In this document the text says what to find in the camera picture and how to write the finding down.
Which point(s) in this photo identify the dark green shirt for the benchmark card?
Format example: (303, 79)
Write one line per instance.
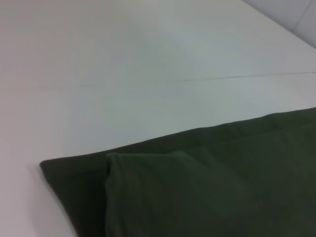
(197, 185)

